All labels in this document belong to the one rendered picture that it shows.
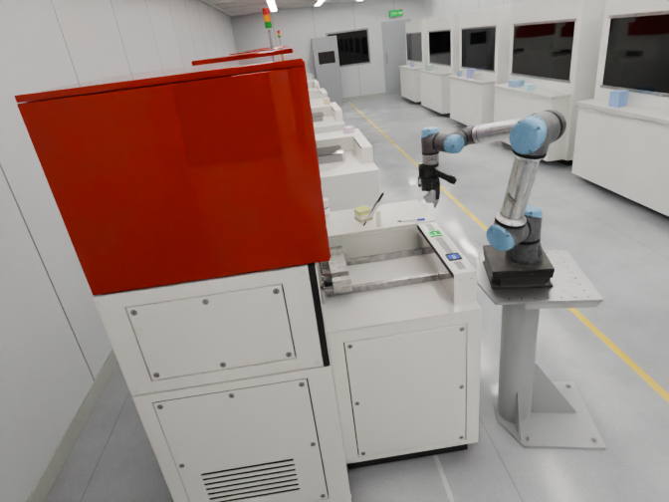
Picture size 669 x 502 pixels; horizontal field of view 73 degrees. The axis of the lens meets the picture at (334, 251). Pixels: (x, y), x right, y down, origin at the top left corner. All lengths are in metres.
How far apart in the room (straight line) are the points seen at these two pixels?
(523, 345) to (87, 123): 1.91
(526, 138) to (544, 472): 1.48
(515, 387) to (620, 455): 0.52
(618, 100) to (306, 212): 4.49
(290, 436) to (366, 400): 0.39
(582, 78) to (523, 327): 4.68
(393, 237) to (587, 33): 4.61
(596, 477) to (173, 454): 1.78
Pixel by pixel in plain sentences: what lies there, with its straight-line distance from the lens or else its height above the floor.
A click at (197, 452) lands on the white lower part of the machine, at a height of 0.51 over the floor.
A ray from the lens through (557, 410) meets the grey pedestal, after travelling 2.68.
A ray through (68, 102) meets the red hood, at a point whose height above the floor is 1.79.
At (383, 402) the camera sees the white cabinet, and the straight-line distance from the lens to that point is 2.07.
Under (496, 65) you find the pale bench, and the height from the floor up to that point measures 1.14.
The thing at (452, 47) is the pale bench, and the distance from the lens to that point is 10.45.
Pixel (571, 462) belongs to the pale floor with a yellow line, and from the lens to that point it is 2.51.
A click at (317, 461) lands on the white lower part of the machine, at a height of 0.36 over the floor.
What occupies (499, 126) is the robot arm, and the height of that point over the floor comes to 1.46.
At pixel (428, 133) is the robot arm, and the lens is 2.02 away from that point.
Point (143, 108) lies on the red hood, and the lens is 1.34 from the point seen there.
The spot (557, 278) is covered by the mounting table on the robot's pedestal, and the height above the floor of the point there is 0.82.
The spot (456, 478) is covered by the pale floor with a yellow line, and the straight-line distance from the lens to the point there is 2.36.
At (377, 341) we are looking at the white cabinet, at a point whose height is 0.74.
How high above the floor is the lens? 1.86
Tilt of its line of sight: 25 degrees down
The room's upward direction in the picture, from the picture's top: 7 degrees counter-clockwise
